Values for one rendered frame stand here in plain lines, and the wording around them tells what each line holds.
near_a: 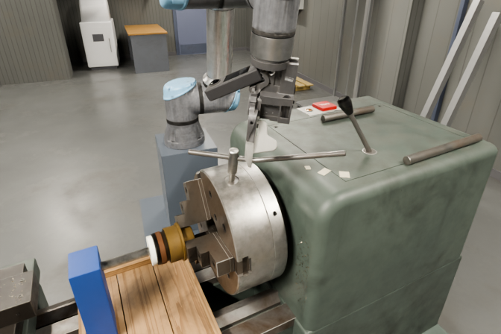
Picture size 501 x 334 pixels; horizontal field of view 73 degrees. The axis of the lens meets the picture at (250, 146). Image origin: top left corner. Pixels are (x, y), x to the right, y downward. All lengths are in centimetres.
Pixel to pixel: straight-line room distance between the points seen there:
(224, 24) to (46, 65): 614
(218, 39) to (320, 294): 77
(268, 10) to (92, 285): 65
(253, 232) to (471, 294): 191
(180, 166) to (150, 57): 584
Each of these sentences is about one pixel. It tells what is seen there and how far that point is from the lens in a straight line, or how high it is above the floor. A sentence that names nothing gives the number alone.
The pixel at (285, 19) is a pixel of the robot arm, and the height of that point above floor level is 159.
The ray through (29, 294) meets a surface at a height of 102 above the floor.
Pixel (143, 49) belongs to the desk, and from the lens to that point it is 696.
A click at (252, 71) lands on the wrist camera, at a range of 62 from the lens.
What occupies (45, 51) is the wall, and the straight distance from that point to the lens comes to 704.
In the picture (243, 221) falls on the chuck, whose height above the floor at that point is 118.
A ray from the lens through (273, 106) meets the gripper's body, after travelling 64.
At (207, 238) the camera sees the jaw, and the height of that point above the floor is 110.
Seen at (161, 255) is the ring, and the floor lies 109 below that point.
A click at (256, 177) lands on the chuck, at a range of 80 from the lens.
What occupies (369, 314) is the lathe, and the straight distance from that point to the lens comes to 110.
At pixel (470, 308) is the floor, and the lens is 243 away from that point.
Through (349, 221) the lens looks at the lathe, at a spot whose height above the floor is 119.
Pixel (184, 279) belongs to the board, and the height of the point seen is 89.
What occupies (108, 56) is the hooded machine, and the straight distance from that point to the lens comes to 751.
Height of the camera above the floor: 165
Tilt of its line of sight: 26 degrees down
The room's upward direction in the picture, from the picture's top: straight up
